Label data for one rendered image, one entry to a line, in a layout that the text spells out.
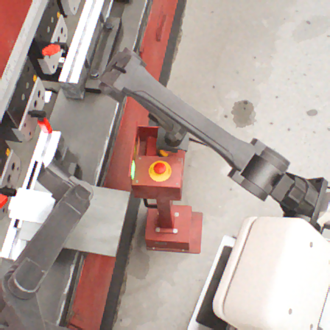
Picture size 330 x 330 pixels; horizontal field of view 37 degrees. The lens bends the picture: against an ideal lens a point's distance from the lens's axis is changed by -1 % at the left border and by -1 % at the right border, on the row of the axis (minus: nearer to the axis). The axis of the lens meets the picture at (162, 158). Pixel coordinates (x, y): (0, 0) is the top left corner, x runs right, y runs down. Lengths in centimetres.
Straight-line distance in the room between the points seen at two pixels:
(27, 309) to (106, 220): 62
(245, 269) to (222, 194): 150
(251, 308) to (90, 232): 57
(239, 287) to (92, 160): 77
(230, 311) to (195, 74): 197
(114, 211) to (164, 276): 100
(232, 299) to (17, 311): 38
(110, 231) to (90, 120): 44
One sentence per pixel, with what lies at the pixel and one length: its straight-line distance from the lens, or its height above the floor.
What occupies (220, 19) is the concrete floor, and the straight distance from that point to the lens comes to 298.
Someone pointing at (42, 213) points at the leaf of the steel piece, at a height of 100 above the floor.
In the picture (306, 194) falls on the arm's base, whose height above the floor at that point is 123.
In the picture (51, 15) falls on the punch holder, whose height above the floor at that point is 130.
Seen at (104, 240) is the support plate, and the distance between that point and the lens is 130.
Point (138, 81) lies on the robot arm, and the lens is 102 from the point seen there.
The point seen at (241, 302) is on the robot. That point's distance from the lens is 90.
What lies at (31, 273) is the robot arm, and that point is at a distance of 76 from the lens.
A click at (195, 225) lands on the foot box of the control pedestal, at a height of 1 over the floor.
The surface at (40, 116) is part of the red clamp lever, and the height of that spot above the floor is 125.
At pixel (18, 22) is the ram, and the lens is 114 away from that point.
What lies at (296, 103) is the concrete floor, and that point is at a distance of 269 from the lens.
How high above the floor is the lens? 223
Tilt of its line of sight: 64 degrees down
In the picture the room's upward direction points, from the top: 7 degrees counter-clockwise
